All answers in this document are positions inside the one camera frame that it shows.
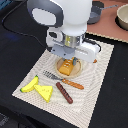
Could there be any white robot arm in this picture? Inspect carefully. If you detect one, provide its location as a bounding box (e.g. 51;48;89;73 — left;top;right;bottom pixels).
27;0;101;62

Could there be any beige toy bowl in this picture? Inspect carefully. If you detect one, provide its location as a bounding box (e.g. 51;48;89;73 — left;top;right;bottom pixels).
117;4;128;30

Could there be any yellow toy banana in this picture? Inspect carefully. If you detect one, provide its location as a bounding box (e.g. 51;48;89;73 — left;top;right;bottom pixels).
20;76;38;92

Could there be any toy fork orange handle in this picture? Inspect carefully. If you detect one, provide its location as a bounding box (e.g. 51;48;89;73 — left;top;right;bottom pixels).
43;70;84;90

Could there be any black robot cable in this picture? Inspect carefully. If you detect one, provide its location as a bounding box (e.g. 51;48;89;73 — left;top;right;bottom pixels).
1;0;51;53

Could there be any orange toy bread loaf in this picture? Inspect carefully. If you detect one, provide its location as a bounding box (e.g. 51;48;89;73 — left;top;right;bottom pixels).
59;59;74;76

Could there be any pink toy stove board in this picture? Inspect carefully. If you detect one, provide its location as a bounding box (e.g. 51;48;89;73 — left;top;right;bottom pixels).
87;0;128;43

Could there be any grey toy frying pan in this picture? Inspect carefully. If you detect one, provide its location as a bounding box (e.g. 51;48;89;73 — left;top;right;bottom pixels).
87;1;118;25

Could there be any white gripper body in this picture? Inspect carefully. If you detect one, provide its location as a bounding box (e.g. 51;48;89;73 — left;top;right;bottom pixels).
46;28;100;63

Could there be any beige toy plate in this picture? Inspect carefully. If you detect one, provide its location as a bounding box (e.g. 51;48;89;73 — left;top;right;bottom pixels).
55;58;82;78

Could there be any beige woven placemat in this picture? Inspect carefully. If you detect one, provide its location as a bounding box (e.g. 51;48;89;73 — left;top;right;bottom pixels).
12;38;114;128

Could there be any brown toy sausage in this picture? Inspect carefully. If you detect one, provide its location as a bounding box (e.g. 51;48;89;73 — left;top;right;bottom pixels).
56;82;73;104

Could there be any yellow toy cheese wedge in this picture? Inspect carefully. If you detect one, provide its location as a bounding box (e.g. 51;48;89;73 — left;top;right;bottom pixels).
34;85;53;102

